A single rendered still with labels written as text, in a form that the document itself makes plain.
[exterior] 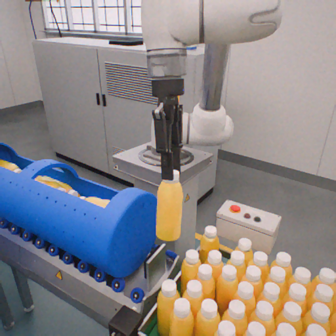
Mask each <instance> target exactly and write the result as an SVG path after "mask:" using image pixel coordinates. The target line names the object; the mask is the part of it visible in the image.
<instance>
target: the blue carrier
mask: <svg viewBox="0 0 336 336"><path fill-rule="evenodd" d="M0 159H3V160H5V161H9V162H11V163H14V164H16V166H18V168H19V169H21V170H22V172H21V173H19V174H18V173H15V172H14V171H11V170H8V169H5V168H3V167H0V217H2V218H4V219H5V220H7V221H9V222H12V223H13V224H15V225H17V226H19V227H21V228H23V229H25V230H26V231H28V232H30V233H32V234H33V235H35V236H37V237H40V238H42V239H43V240H45V241H47V242H49V243H51V244H53V245H55V246H57V247H59V248H61V249H63V251H65V252H67V253H70V254H71V255H73V256H75V257H77V258H79V259H81V260H82V261H85V262H87V263H89V264H91V265H93V266H95V267H97V268H99V270H101V271H103V272H105V273H107V274H109V275H111V276H113V277H115V278H124V277H127V276H129V275H131V274H132V273H134V272H135V270H137V269H138V268H139V266H140V265H141V264H142V263H143V262H144V260H145V259H146V257H147V255H148V254H149V252H151V250H152V248H153V245H154V243H155V240H156V237H157V236H156V214H157V198H156V197H155V195H153V194H152V193H149V192H145V191H143V190H139V189H137V188H127V189H124V190H122V191H118V190H114V189H112V188H108V187H106V186H103V185H102V184H99V183H97V182H93V181H91V180H87V179H85V178H82V177H79V175H78V174H77V172H76V171H75V170H74V169H73V168H72V167H70V166H69V165H68V164H65V163H62V162H59V161H55V160H53V159H42V160H39V161H34V160H31V159H28V158H26V157H22V156H19V155H17V153H16V152H15V151H14V150H13V149H12V147H11V146H9V145H7V144H5V143H2V142H0ZM55 167H59V168H61V169H62V171H61V170H58V169H55ZM39 175H41V176H42V177H44V176H47V177H51V178H53V179H56V180H59V181H61V182H65V183H67V184H68V185H69V186H71V188H72V189H73V190H74V191H76V192H78V193H79V194H80V196H84V197H86V198H88V197H97V198H100V199H102V200H111V201H109V202H108V204H107V206H106V207H105V208H103V207H101V206H98V205H95V203H91V202H89V201H87V200H85V199H82V198H79V197H76V196H73V195H71V194H69V193H66V192H63V191H61V190H58V189H56V188H53V187H51V186H48V185H46V184H43V183H41V182H39V181H37V180H35V179H36V178H37V177H38V176H39Z"/></svg>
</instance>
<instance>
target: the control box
mask: <svg viewBox="0 0 336 336"><path fill-rule="evenodd" d="M232 205H237V206H239V207H240V210H239V211H233V210H231V209H230V206H232ZM245 213H249V214H250V215H251V216H250V217H249V218H246V217H244V214H245ZM257 213H258V214H257ZM256 216H259V217H260V218H261V221H260V222H257V221H255V220H253V219H254V217H256ZM280 220H281V216H279V215H275V214H273V213H269V212H266V211H262V210H260V209H255V208H252V207H248V206H246V205H242V204H239V203H237V202H234V201H231V200H226V202H224V203H223V205H222V207H221V208H220V209H219V210H218V212H217V218H216V227H215V228H216V229H217V235H218V236H221V237H224V238H227V239H228V240H231V241H233V242H236V243H239V241H240V240H241V239H242V238H245V239H248V240H250V241H251V248H253V249H256V250H258V251H260V252H263V253H266V254H268V255H269V254H270V253H271V251H272V248H273V246H274V244H275V241H276V239H277V235H278V229H279V225H280Z"/></svg>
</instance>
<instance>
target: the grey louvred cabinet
mask: <svg viewBox="0 0 336 336"><path fill-rule="evenodd" d="M108 43H109V40H103V39H84V38H74V37H65V38H55V39H37V40H33V42H32V45H33V53H34V57H35V63H36V68H37V74H38V78H39V82H40V86H41V92H42V97H43V103H44V108H45V115H46V119H47V125H48V126H49V133H50V138H51V144H52V150H53V151H54V152H56V156H57V157H59V158H62V159H65V160H66V161H69V162H72V163H74V164H77V165H78V166H80V167H82V168H84V169H87V170H90V171H92V172H95V173H97V174H99V175H102V176H104V177H106V178H109V179H112V180H114V181H117V182H119V183H122V184H124V185H126V186H127V187H130V188H134V187H135V186H134V179H133V178H130V177H128V176H127V175H125V174H123V173H120V172H118V171H115V170H114V167H117V163H115V162H114V161H113V158H112V156H114V155H116V154H119V153H122V152H124V151H127V150H130V149H133V148H136V147H138V146H142V145H143V144H145V143H147V142H151V141H152V120H153V115H152V110H157V108H158V97H157V96H153V95H152V80H154V78H153V77H148V74H147V61H146V47H145V43H143V45H137V46H130V47H127V46H121V45H109V44H108ZM204 52H205V47H197V49H196V50H195V51H187V53H188V54H187V72H188V73H187V75H184V76H181V79H184V94H183V95H181V96H178V103H179V104H183V109H184V112H186V113H188V114H192V113H193V111H194V108H195V106H196V104H198V103H199V102H200V88H201V75H202V67H203V60H204ZM183 146H185V147H187V148H193V149H195V150H200V151H202V152H207V153H210V154H214V156H213V157H212V158H211V160H212V161H213V164H211V166H209V167H208V168H206V169H205V170H203V172H202V173H201V174H199V176H198V199H197V205H199V204H200V203H201V202H202V201H203V200H204V199H205V198H206V197H207V196H210V195H211V194H212V193H213V187H214V186H215V178H216V170H217V154H218V147H219V146H193V145H187V144H186V145H183Z"/></svg>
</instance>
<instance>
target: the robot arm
mask: <svg viewBox="0 0 336 336"><path fill-rule="evenodd" d="M283 6H284V0H141V10H140V17H141V28H142V37H143V40H144V43H145V47H146V61H147V74H148V77H153V78H154V80H152V95H153V96H157V97H158V102H157V110H152V115H153V120H152V145H151V144H149V145H147V146H146V149H147V150H149V152H144V153H143V154H142V156H143V157H146V158H151V159H154V160H156V161H160V162H161V179H162V180H174V170H176V171H178V172H179V175H180V160H181V159H183V158H187V157H189V153H186V152H182V151H181V148H182V147H183V145H186V144H187V145H193V146H219V144H224V143H225V142H228V141H229V140H230V139H231V138H232V134H233V130H234V124H233V122H232V119H231V118H230V117H229V116H228V115H226V110H225V109H224V107H223V106H222V105H221V99H222V95H223V90H224V82H225V77H226V68H227V63H228V56H229V51H230V44H236V43H249V42H254V41H258V40H261V39H264V38H267V37H268V36H269V35H272V34H273V33H274V32H275V31H276V30H277V29H278V28H279V27H280V24H281V21H282V13H283ZM199 44H205V52H204V60H203V67H202V75H201V88H200V96H199V103H198V104H196V106H195V108H194V111H193V113H192V114H188V113H186V112H184V109H183V104H179V100H178V96H181V95H183V94H184V79H181V76H184V75H187V73H188V72H187V54H188V53H187V47H189V46H192V45H199ZM188 118H189V119H188ZM187 129H188V130H187ZM186 138H187V139H186Z"/></svg>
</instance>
